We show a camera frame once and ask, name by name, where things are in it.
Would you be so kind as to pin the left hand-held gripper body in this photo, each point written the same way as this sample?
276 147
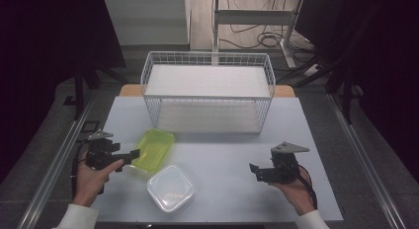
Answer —
99 153

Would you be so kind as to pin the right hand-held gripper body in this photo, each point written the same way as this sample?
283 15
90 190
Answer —
284 163

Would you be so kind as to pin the white lidded plastic container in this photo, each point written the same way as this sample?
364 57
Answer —
171 188

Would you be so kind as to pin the person's left hand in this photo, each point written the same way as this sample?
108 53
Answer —
90 183

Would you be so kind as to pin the person's right hand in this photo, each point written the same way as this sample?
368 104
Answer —
296 194

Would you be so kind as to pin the green translucent plastic container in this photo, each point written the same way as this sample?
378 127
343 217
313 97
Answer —
154 150

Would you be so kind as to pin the wooden board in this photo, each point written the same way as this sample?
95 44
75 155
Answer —
130 91

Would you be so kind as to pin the black metal stand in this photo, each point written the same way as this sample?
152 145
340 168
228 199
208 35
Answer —
346 84
79 91

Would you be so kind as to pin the white power strip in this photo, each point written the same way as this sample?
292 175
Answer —
312 70

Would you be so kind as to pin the white panel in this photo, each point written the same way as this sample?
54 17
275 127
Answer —
146 21

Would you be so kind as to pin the aluminium rail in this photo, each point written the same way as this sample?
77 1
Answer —
56 163
365 163

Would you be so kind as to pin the white metal desk frame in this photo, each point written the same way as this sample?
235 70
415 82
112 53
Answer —
255 16

